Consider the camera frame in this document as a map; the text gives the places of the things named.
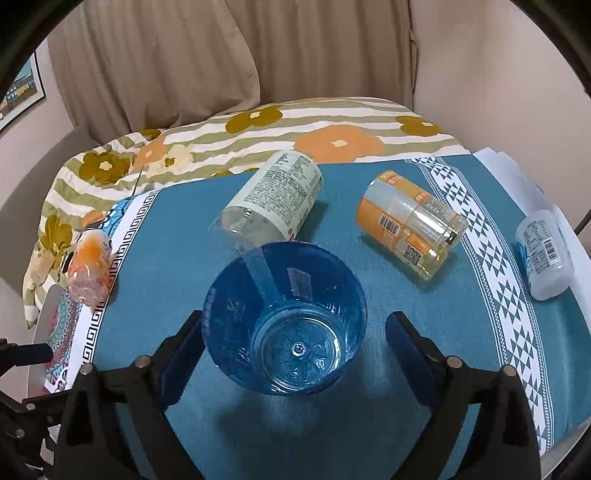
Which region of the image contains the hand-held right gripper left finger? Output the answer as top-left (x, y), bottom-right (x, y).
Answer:
top-left (55, 311), bottom-right (205, 480)

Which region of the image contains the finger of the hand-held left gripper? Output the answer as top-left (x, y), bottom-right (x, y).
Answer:
top-left (18, 391), bottom-right (70, 416)
top-left (0, 338), bottom-right (53, 367)

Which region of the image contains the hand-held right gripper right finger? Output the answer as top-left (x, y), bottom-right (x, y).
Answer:
top-left (385, 311), bottom-right (542, 480)

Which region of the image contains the blue transparent plastic cup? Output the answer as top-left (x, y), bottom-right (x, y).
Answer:
top-left (202, 242), bottom-right (369, 396)

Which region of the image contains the clear cup with orange label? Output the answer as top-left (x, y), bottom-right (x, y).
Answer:
top-left (355, 169), bottom-right (469, 282)

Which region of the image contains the clear cup with white label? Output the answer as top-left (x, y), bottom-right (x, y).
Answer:
top-left (208, 150), bottom-right (323, 253)

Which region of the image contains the teal patterned cloth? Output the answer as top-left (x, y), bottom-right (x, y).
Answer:
top-left (44, 154), bottom-right (581, 480)

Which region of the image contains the orange plastic bottle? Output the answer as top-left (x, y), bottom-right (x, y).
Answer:
top-left (67, 229), bottom-right (113, 308)

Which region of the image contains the small white plastic bottle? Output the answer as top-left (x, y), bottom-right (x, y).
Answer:
top-left (514, 209), bottom-right (575, 301)

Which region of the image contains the floral striped blanket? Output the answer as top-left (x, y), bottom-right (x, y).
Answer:
top-left (23, 96), bottom-right (472, 329)

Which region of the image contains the beige curtain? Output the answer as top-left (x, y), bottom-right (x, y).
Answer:
top-left (48, 0), bottom-right (262, 145)

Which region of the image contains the beige plain cushion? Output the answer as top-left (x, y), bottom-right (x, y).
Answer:
top-left (224, 0), bottom-right (419, 115)

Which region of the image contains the wall poster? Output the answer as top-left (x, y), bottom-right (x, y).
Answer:
top-left (0, 51), bottom-right (47, 134)

